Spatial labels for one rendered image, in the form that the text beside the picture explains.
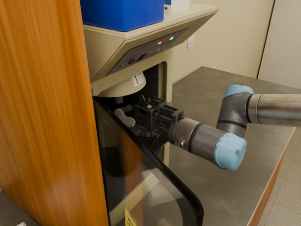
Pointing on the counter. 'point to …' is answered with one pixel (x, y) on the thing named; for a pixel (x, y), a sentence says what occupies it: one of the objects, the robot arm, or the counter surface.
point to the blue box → (122, 13)
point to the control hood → (139, 37)
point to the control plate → (133, 54)
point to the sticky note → (128, 219)
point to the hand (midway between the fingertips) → (119, 113)
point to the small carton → (176, 6)
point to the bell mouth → (125, 87)
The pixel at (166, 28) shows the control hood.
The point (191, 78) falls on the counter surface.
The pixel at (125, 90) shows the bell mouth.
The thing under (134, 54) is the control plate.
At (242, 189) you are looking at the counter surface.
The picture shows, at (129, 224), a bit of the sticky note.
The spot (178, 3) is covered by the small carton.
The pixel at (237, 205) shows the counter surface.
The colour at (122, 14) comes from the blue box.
